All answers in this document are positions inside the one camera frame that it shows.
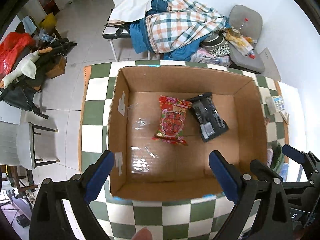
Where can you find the yellow blue tissue pack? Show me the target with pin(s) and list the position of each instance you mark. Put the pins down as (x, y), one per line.
(275, 104)

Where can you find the yellow bag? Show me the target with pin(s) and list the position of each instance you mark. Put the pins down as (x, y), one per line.
(49, 22)

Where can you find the black wipes packet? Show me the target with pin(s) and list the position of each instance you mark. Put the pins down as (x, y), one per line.
(206, 114)

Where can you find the grey padded chair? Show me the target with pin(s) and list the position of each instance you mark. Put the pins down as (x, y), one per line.
(251, 32)

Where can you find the white red small box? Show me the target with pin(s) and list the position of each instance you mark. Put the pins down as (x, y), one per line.
(285, 116)

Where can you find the small cardboard box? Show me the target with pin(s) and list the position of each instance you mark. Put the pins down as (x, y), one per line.
(56, 68)

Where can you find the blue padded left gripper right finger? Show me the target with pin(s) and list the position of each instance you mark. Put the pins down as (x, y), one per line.
(227, 176)

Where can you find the light blue tissue pack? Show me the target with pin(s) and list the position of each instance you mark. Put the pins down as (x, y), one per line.
(283, 171)

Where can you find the purple cloth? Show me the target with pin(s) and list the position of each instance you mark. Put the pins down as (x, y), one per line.
(269, 157)

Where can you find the red plastic bag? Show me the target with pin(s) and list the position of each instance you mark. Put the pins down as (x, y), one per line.
(10, 49)

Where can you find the green packet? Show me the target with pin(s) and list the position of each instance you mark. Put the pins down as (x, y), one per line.
(277, 158)

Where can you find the red floral wet wipes pack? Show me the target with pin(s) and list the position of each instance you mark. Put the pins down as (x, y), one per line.
(171, 123)

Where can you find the snack bag on chair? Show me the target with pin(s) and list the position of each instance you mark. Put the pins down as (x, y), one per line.
(234, 37)

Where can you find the black stroller frame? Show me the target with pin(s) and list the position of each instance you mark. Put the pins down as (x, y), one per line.
(20, 93)

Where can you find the white cloth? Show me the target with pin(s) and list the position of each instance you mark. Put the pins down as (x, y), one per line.
(126, 11)

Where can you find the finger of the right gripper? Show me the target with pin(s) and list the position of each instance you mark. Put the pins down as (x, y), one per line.
(261, 171)
(309, 161)

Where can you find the white plush goose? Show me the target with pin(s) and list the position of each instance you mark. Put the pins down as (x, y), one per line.
(25, 67)

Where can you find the plastic bottle red cap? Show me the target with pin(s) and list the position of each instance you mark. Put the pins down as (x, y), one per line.
(243, 24)

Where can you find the green white checkered tablecloth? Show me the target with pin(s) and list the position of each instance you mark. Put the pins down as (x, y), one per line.
(198, 218)

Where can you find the grey chair left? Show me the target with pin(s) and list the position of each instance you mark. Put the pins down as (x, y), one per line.
(17, 145)

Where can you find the plaid blanket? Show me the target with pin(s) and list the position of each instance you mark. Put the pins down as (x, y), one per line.
(175, 28)

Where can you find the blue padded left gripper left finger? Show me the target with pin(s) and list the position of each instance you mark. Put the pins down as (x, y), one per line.
(96, 174)

